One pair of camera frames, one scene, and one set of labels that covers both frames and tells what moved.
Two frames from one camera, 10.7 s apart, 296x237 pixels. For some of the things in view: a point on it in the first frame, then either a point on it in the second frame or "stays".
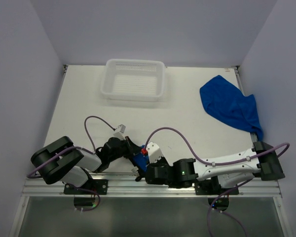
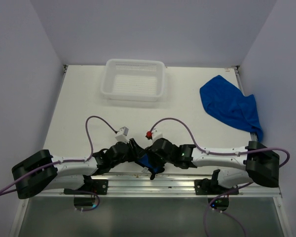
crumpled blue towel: [224, 100] stays
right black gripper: [160, 160] to [161, 163]
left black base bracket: [100, 185] stays
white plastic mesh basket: [133, 80] stays
